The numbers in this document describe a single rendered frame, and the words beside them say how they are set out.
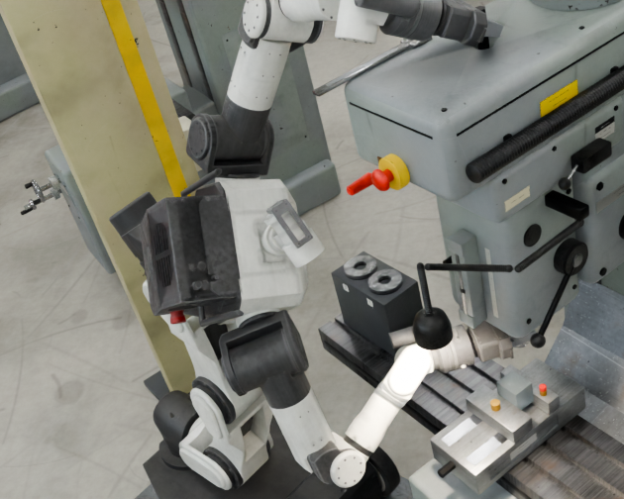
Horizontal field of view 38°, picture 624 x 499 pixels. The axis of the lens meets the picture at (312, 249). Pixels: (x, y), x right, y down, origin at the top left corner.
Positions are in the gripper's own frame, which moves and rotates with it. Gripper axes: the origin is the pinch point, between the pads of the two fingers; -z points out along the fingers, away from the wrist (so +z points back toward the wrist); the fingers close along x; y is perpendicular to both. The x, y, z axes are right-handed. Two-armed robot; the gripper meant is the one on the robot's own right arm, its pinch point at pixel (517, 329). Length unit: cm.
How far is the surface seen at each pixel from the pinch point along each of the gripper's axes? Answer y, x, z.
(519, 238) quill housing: -32.7, -11.6, 1.6
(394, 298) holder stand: 14.6, 38.3, 18.7
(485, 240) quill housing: -31.4, -7.7, 6.6
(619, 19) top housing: -65, -3, -22
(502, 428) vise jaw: 23.0, -4.8, 7.1
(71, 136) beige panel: -5, 144, 99
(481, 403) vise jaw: 21.9, 2.8, 9.0
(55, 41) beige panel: -36, 147, 93
